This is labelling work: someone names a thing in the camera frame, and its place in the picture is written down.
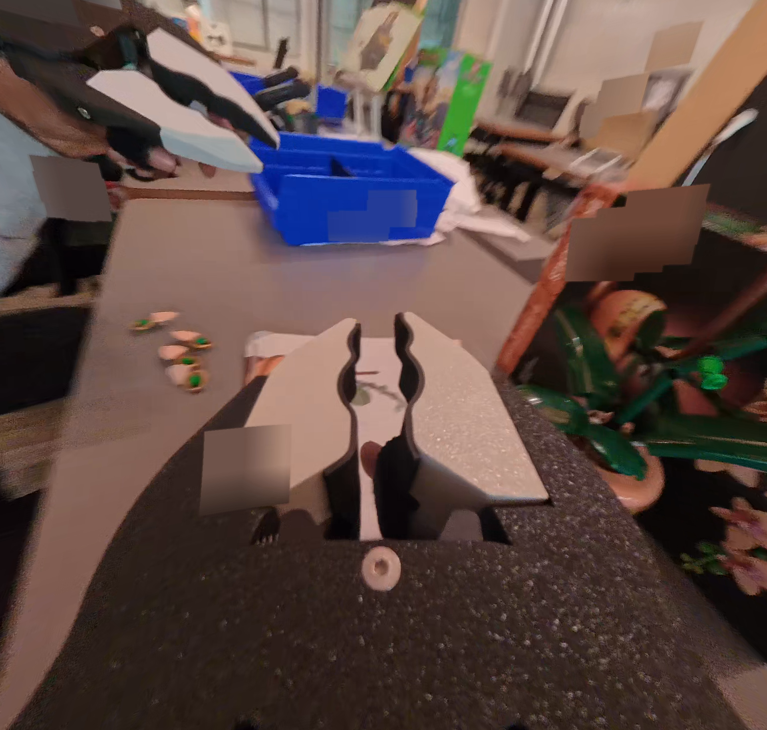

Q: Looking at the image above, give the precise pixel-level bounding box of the tan cardboard panel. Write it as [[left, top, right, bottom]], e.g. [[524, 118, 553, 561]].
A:
[[623, 0, 767, 194]]

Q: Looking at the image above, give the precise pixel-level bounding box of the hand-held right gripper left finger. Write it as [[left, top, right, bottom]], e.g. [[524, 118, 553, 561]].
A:
[[244, 318, 362, 540]]

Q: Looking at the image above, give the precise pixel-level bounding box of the person's left hand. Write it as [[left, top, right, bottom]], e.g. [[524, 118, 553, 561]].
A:
[[0, 62, 218, 182]]

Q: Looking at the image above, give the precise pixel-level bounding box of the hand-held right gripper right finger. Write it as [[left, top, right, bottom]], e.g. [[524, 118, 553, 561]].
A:
[[374, 312, 551, 540]]

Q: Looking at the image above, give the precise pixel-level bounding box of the pale picture cardboard box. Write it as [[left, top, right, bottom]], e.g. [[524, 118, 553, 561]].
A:
[[342, 2, 425, 92]]

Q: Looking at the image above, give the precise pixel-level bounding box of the small blue plastic bin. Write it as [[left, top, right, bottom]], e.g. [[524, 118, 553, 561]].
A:
[[230, 71, 348, 124]]

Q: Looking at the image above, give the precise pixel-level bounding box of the white instruction booklet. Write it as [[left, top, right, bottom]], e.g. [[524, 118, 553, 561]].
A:
[[242, 330, 420, 540]]

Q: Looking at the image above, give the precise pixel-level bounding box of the large blue plastic bin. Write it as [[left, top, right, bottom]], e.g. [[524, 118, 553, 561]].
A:
[[248, 132, 456, 247]]

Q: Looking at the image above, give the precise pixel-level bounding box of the black orchid print box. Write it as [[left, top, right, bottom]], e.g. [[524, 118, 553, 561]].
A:
[[497, 95, 767, 641]]

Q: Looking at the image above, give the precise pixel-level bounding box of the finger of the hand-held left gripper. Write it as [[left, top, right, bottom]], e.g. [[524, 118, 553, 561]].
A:
[[87, 70, 266, 175], [145, 29, 280, 149]]

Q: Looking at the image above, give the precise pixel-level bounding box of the green toy box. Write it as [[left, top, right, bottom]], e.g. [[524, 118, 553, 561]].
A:
[[398, 47, 493, 157]]

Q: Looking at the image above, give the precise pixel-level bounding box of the white plastic bag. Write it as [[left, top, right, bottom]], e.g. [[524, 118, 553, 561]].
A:
[[413, 147, 534, 245]]

